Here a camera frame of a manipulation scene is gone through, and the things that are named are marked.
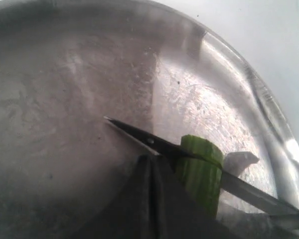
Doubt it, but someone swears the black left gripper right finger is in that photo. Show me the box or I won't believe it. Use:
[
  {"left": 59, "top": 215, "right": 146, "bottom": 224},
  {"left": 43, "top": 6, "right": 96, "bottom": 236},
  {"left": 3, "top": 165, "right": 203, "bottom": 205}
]
[{"left": 151, "top": 156, "right": 239, "bottom": 239}]

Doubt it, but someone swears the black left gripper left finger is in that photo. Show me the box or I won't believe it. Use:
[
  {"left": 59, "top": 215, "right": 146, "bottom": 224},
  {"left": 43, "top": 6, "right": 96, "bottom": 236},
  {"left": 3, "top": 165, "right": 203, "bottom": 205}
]
[{"left": 72, "top": 155, "right": 154, "bottom": 239}]

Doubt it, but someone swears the green cucumber piece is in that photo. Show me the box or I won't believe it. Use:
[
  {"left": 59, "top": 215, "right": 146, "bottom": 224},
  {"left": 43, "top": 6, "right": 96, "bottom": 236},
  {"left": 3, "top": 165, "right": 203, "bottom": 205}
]
[{"left": 175, "top": 158, "right": 222, "bottom": 218}]

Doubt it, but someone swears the black handled knife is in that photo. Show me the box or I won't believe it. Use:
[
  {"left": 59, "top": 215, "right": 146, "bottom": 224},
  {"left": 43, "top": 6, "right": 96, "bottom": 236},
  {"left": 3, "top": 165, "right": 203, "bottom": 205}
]
[{"left": 103, "top": 116, "right": 299, "bottom": 235}]

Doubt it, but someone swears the cucumber slice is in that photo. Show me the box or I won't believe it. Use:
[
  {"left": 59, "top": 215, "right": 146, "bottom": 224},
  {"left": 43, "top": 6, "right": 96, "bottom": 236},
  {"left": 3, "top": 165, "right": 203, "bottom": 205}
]
[{"left": 180, "top": 134, "right": 224, "bottom": 169}]

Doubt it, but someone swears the round steel plate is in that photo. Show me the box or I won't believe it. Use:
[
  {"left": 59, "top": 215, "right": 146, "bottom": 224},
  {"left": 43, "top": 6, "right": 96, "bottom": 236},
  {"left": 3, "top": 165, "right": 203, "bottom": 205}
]
[{"left": 0, "top": 0, "right": 299, "bottom": 239}]

